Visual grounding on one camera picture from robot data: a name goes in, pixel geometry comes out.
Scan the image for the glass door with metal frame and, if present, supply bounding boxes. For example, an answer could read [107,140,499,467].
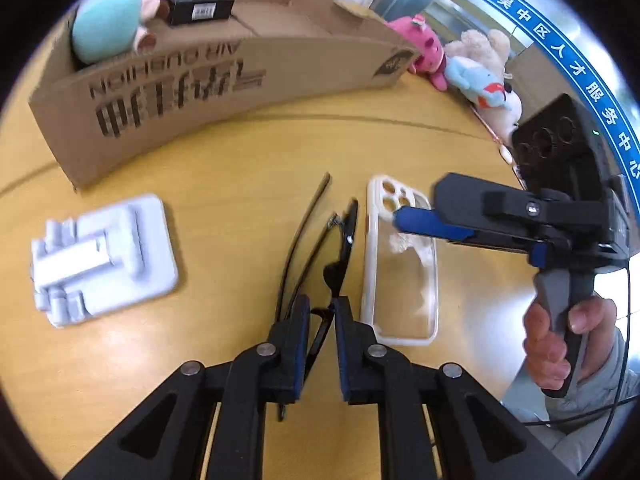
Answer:
[370,0,640,186]

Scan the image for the white plush toy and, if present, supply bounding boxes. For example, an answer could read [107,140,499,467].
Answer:
[482,87,523,136]

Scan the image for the blue lettered door band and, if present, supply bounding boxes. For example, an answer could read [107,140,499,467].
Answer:
[425,0,640,181]

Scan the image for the black sunglasses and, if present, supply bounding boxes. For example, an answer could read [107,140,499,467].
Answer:
[274,172,360,421]

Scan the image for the pink plush toy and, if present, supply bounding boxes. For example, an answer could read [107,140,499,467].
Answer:
[385,14,448,92]

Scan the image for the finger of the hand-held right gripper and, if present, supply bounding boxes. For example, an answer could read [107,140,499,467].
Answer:
[392,206,532,254]
[432,172,607,242]

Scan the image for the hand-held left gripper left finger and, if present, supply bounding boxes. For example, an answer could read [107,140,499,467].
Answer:
[62,294,312,480]

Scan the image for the clear white-edged phone case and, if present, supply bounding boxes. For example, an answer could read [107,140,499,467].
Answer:
[361,175,440,346]

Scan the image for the small black box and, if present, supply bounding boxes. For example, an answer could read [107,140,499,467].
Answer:
[159,0,236,26]

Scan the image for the person's right forearm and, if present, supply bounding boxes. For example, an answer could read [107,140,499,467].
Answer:
[500,327,631,476]

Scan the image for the wooden desktop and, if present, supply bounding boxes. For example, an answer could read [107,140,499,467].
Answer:
[0,72,551,480]

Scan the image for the white moulded plastic tray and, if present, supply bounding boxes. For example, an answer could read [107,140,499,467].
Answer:
[31,193,179,328]

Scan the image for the teal and pink pig plush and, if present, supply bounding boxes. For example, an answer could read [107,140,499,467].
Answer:
[71,0,171,66]

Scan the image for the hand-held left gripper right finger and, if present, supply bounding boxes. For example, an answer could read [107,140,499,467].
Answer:
[332,296,576,480]

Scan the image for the light blue plush toy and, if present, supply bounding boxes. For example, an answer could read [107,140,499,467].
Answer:
[444,56,511,111]

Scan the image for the brown cardboard box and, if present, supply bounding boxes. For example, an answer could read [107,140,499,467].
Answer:
[28,0,421,192]

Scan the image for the person's right hand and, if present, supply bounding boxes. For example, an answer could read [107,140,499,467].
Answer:
[522,296,618,391]

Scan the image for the beige plush bear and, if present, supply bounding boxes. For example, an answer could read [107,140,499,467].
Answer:
[444,29,513,76]

